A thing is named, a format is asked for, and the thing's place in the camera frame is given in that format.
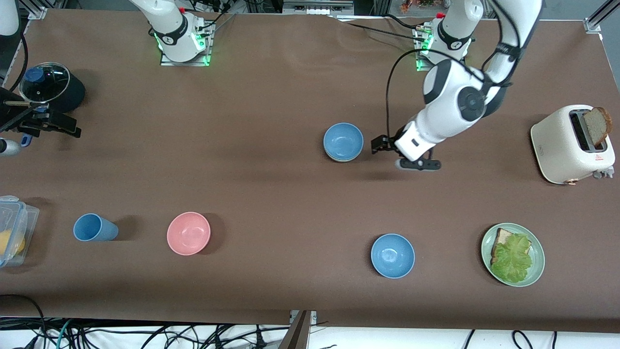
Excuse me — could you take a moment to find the blue bowl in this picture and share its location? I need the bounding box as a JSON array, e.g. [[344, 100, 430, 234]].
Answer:
[[324, 123, 364, 160], [371, 234, 416, 279]]

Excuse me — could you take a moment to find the pink bowl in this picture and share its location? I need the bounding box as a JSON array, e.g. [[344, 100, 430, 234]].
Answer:
[[167, 212, 211, 256]]

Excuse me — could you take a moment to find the glass lid blue knob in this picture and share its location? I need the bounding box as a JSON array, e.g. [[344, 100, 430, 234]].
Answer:
[[18, 62, 71, 104]]

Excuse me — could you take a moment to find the clear plastic container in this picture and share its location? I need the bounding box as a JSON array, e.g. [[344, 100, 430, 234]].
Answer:
[[0, 195, 40, 268]]

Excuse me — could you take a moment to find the blue cup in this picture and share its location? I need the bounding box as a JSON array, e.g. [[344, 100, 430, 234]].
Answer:
[[73, 213, 119, 242]]

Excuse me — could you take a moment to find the yellow fruit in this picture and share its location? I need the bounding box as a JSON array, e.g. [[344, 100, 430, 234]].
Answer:
[[0, 230, 25, 257]]

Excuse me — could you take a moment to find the white bread slice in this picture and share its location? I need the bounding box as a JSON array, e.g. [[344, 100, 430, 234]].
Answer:
[[491, 228, 517, 265]]

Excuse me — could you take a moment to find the cream toaster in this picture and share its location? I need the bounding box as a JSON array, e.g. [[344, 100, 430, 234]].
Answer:
[[530, 105, 617, 185]]

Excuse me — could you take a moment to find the brown table cloth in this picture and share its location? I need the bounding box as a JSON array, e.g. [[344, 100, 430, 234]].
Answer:
[[0, 9, 620, 333]]

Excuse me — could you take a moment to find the green lettuce leaf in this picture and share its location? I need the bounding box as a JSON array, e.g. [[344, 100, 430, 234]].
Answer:
[[490, 234, 533, 284]]

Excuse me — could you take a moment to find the green plate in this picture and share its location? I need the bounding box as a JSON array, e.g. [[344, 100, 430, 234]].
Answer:
[[481, 223, 545, 287]]

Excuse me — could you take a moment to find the brown toast slice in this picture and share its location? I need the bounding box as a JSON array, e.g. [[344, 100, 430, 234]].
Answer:
[[583, 107, 613, 145]]

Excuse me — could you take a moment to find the black pot blue handle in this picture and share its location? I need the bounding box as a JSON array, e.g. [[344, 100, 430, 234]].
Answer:
[[20, 62, 86, 146]]

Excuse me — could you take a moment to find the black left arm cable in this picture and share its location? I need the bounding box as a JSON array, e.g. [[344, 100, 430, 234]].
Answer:
[[385, 0, 523, 142]]

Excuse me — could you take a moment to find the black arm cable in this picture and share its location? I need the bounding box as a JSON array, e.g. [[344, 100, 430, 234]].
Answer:
[[9, 34, 29, 94], [385, 0, 523, 142]]

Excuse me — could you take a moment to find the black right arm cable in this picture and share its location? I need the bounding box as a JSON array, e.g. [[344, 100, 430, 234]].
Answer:
[[9, 34, 29, 94]]

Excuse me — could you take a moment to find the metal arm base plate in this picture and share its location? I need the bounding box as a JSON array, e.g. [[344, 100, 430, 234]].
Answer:
[[160, 24, 212, 67], [416, 27, 467, 73]]

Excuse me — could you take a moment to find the aluminium frame corner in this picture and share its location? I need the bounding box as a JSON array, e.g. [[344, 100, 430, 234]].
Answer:
[[22, 0, 49, 20], [584, 0, 613, 34]]

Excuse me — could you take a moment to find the black cable on cloth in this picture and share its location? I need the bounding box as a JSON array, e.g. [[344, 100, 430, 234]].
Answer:
[[334, 15, 423, 42]]

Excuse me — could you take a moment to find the black floor cable loop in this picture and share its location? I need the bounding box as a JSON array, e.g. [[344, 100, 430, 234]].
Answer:
[[0, 294, 48, 349]]

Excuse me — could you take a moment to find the metal table edge bracket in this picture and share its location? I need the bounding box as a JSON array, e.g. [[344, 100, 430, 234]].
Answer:
[[279, 310, 318, 349]]

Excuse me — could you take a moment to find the teal floor cable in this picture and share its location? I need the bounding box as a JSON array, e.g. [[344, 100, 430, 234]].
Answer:
[[56, 318, 74, 349]]

